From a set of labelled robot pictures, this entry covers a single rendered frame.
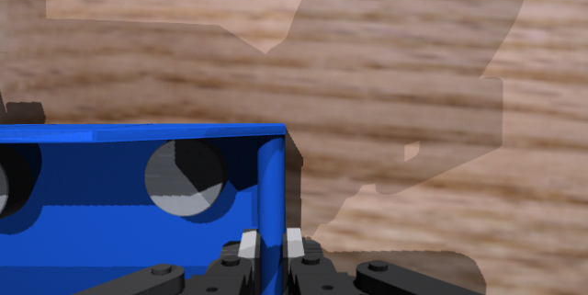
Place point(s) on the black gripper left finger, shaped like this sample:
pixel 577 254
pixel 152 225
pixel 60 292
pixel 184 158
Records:
pixel 230 274

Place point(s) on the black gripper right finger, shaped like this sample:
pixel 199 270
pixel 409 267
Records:
pixel 305 274

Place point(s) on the blue bin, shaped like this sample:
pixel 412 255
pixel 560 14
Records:
pixel 89 218

